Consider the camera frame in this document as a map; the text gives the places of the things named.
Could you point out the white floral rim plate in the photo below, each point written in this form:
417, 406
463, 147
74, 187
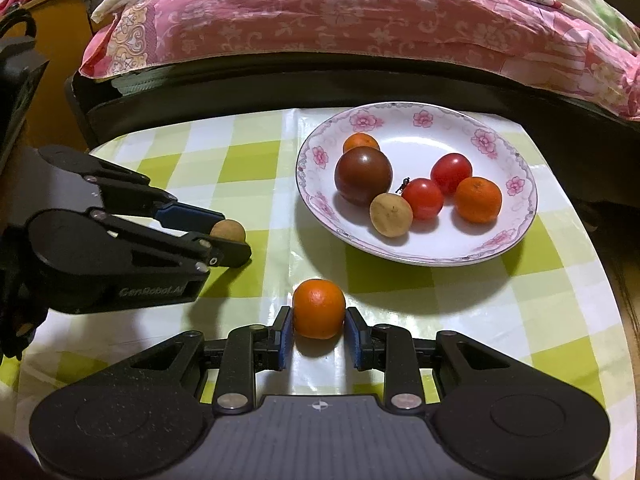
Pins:
425, 142

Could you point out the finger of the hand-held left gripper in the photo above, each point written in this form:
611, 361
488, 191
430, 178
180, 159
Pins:
190, 215
225, 253

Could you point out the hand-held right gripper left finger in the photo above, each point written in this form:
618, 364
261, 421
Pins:
285, 340

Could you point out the orange mandarin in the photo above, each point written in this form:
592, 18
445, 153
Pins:
478, 200
319, 308
361, 142

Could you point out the pink floral quilt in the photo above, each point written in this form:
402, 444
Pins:
300, 20

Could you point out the large dark red tomato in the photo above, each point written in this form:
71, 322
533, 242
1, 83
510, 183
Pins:
363, 176

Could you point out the black bed frame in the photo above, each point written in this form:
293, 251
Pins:
200, 95

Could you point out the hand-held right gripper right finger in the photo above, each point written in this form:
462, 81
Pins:
353, 340

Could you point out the small red tomato with stem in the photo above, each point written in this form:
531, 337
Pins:
424, 200

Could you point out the grey-green mattress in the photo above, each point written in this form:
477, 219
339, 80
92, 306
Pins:
130, 82

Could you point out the brown kiwi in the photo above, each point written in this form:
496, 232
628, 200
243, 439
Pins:
391, 215
227, 229

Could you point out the wooden cabinet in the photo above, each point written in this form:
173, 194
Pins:
65, 35

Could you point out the green checkered plastic tablecloth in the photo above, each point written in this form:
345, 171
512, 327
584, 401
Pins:
500, 310

